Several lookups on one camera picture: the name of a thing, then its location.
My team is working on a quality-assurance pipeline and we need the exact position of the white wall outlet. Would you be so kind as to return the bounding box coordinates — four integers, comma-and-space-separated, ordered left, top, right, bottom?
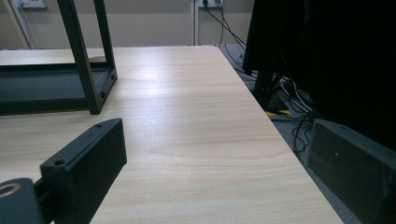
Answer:
199, 0, 224, 8
19, 0, 48, 9

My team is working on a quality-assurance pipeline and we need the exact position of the white floor cable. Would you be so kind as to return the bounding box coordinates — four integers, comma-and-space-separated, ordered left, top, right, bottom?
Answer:
279, 77, 313, 113

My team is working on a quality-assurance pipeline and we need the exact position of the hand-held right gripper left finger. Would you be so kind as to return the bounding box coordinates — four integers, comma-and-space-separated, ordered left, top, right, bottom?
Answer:
39, 118, 128, 224

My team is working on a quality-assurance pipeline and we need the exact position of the black floor cable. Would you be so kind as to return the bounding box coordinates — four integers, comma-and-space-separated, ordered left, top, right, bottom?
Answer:
290, 111, 314, 154

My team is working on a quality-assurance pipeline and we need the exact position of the black curtain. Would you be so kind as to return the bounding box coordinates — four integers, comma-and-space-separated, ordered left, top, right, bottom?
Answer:
242, 0, 396, 153

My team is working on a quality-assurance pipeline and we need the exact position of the black metal shelf rack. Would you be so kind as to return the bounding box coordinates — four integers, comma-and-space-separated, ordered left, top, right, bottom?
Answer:
0, 0, 119, 116

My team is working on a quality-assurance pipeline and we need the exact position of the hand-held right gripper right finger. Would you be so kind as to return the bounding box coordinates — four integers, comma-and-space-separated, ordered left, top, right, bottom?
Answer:
305, 119, 396, 224

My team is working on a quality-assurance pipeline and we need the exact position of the black stand base striped tape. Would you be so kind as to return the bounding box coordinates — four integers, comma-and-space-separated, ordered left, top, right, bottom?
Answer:
253, 69, 292, 118

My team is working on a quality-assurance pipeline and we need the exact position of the beige partition post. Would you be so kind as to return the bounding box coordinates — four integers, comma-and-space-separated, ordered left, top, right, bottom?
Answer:
2, 0, 33, 49
190, 0, 201, 47

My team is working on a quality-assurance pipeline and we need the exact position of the black wall power cable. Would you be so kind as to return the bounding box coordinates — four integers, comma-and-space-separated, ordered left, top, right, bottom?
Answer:
203, 0, 260, 82

